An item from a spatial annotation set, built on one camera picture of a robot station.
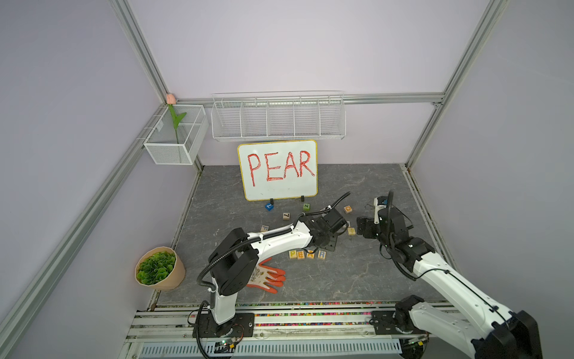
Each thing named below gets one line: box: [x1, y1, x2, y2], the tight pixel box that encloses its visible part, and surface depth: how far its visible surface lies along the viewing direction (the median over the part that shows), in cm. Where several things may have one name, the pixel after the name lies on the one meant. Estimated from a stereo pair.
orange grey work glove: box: [246, 257, 287, 294], surface depth 84 cm
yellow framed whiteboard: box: [236, 139, 319, 202], surface depth 101 cm
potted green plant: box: [134, 246, 187, 291], surface depth 77 cm
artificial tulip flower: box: [165, 92, 187, 145], surface depth 92 cm
